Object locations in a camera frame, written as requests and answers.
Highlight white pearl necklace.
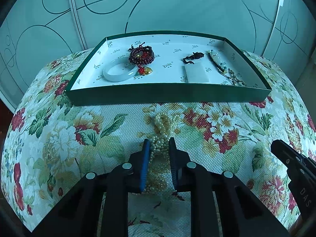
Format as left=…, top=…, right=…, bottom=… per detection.
left=141, top=112, right=183, bottom=194

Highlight black cord jade pendant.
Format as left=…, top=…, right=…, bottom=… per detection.
left=182, top=51, right=214, bottom=84

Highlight dark red bead bracelet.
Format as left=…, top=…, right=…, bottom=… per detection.
left=128, top=42, right=156, bottom=66

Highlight frosted glass wardrobe doors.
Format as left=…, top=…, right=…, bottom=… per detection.
left=1, top=0, right=315, bottom=111

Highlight pale jade bangle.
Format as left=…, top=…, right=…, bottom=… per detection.
left=103, top=59, right=138, bottom=82

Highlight red knot gold charm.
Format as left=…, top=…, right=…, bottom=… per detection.
left=137, top=64, right=152, bottom=76

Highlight green shallow gift box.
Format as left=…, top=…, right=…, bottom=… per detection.
left=65, top=31, right=272, bottom=106

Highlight jade bead gold necklace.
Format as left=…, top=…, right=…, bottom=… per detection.
left=207, top=49, right=247, bottom=87

